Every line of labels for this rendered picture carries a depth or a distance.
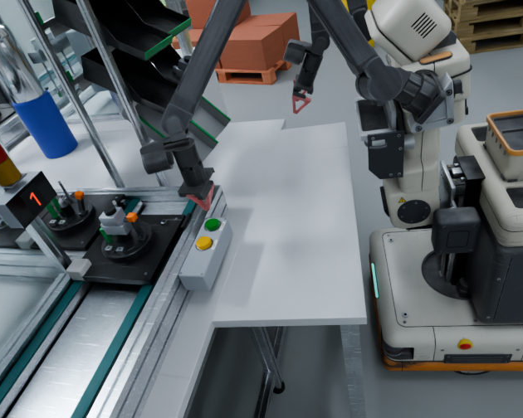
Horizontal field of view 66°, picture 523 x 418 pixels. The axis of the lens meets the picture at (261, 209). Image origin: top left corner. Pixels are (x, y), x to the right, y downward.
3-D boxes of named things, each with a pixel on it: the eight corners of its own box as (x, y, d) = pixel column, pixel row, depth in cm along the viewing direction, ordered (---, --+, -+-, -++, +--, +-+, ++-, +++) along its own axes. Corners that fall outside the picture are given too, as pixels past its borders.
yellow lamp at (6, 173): (26, 172, 88) (13, 153, 85) (11, 186, 85) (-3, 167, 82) (9, 172, 90) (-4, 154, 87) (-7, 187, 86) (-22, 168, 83)
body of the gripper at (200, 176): (178, 198, 98) (168, 174, 93) (193, 173, 105) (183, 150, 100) (203, 198, 96) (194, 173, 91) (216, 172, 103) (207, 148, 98)
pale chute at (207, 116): (226, 127, 146) (231, 119, 143) (208, 146, 137) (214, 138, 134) (163, 76, 142) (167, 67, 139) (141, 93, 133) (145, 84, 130)
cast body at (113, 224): (134, 223, 106) (124, 203, 101) (127, 235, 103) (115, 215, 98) (108, 223, 108) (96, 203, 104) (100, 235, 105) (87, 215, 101)
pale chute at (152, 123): (212, 149, 135) (218, 142, 132) (193, 172, 127) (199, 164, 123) (144, 95, 131) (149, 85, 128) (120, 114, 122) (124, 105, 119)
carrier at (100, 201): (127, 198, 130) (110, 167, 122) (87, 253, 112) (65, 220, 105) (66, 199, 137) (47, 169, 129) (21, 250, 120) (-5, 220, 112)
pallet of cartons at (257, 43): (310, 46, 480) (301, -27, 431) (286, 84, 408) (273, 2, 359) (209, 55, 530) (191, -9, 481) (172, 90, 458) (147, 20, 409)
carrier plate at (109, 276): (187, 219, 115) (184, 213, 114) (152, 285, 98) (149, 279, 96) (116, 219, 122) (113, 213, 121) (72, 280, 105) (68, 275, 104)
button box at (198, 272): (233, 232, 114) (227, 216, 110) (210, 292, 99) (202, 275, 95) (211, 232, 116) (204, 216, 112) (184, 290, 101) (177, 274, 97)
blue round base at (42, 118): (84, 140, 193) (55, 87, 176) (65, 158, 182) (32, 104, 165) (58, 142, 198) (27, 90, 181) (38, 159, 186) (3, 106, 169)
